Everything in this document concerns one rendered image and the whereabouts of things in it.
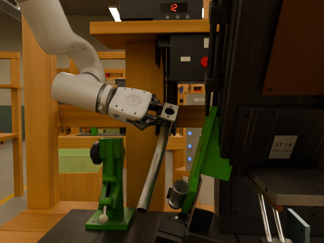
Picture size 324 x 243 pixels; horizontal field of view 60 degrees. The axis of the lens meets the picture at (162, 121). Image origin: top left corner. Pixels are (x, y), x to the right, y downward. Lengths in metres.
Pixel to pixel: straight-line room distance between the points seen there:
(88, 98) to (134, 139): 0.33
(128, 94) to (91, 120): 0.41
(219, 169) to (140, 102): 0.27
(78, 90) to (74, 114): 0.41
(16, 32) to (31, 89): 11.10
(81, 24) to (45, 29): 10.74
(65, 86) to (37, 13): 0.19
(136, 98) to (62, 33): 0.24
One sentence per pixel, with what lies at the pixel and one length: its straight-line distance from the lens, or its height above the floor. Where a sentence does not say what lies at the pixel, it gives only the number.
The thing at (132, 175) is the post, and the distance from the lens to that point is 1.06.
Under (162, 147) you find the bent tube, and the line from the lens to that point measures 0.82.
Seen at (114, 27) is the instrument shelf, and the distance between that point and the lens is 0.95.
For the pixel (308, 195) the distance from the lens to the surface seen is 0.53.
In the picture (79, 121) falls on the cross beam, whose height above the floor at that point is 1.21.
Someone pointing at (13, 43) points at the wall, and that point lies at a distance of 12.21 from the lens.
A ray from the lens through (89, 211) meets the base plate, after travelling 1.07.
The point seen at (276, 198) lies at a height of 1.12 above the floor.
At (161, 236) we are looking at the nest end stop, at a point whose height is 0.97.
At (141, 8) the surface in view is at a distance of 1.00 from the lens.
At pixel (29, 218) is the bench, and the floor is 0.88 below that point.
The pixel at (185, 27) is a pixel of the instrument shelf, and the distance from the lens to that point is 0.92.
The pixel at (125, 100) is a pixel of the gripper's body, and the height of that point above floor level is 1.29.
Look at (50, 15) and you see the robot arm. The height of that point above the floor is 1.48.
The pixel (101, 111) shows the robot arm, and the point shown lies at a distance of 0.78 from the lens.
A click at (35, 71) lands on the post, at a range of 1.15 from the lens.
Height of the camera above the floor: 1.28
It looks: 3 degrees down
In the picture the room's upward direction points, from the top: straight up
